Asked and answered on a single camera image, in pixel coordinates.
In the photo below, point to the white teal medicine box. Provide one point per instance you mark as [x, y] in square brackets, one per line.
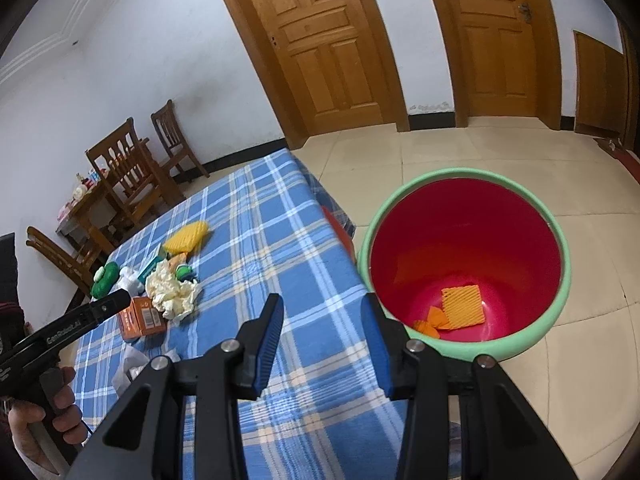
[151, 260]

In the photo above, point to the green capped small bottle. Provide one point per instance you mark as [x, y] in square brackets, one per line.
[184, 272]

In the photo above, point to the wooden dining table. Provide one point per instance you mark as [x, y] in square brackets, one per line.
[81, 213]

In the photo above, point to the left wooden door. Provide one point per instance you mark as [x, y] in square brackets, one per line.
[325, 65]

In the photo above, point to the orange snack packet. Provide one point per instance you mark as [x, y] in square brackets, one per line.
[177, 260]

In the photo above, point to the blue plaid tablecloth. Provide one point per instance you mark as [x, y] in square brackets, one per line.
[322, 415]

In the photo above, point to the right wooden door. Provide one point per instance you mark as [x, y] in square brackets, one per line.
[504, 58]

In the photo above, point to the white tissue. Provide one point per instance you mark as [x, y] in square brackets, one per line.
[131, 364]

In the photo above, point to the yellow foam net sleeve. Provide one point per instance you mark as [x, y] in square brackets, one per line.
[187, 238]

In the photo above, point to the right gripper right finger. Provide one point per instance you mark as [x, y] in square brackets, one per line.
[502, 437]

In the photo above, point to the cream foam net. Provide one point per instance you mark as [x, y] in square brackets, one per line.
[174, 300]

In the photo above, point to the wooden door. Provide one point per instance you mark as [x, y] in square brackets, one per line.
[325, 65]
[504, 58]

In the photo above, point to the red green trash bin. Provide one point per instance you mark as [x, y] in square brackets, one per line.
[460, 227]

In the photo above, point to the orange cardboard box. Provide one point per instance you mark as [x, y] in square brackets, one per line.
[140, 319]

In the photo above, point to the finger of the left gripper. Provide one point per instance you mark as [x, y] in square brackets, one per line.
[90, 315]

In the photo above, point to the orange foam net piece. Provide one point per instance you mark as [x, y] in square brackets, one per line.
[463, 307]

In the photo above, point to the person's left hand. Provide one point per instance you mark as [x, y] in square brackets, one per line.
[68, 424]

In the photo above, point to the wooden chair far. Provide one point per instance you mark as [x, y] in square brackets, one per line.
[174, 142]

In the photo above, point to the white paper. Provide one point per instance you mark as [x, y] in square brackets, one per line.
[129, 280]

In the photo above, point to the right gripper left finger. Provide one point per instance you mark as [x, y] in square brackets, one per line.
[142, 436]

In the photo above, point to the wooden chair front left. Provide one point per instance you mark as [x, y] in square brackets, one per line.
[79, 266]

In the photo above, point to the dark doorway frame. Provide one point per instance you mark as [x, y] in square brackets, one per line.
[630, 53]

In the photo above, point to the green flower-shaped container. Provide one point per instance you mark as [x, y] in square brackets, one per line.
[104, 280]

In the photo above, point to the wooden chair near table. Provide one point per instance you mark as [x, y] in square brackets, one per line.
[132, 176]

